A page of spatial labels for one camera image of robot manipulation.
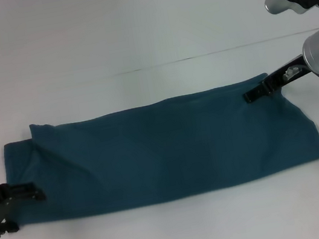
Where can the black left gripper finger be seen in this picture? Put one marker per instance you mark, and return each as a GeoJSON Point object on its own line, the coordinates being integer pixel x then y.
{"type": "Point", "coordinates": [9, 227]}
{"type": "Point", "coordinates": [28, 193]}

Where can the teal blue shirt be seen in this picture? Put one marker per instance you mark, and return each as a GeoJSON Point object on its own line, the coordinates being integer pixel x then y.
{"type": "Point", "coordinates": [167, 148]}

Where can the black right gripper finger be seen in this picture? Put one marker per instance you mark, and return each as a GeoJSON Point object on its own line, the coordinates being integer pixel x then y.
{"type": "Point", "coordinates": [257, 90]}
{"type": "Point", "coordinates": [261, 96]}

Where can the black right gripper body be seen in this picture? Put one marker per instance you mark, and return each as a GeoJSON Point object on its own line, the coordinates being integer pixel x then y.
{"type": "Point", "coordinates": [285, 75]}

